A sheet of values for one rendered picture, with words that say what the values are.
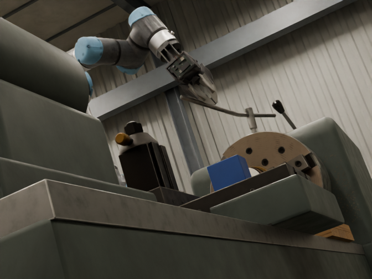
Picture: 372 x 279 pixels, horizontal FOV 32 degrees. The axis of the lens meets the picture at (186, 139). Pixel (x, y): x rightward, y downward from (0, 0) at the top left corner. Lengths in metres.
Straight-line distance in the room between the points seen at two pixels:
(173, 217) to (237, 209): 0.38
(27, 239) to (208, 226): 0.30
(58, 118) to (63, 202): 0.26
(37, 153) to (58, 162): 0.03
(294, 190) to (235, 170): 0.52
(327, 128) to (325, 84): 10.35
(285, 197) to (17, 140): 0.47
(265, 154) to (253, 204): 0.83
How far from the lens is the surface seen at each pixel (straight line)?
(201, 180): 2.02
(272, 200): 0.97
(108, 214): 0.50
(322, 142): 1.93
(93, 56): 1.83
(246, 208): 0.98
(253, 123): 1.86
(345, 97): 12.15
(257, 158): 1.80
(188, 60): 1.76
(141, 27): 1.86
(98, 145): 0.76
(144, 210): 0.56
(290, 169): 1.09
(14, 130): 0.62
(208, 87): 1.75
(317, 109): 12.19
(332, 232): 1.39
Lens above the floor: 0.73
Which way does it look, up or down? 17 degrees up
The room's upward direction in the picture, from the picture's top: 18 degrees counter-clockwise
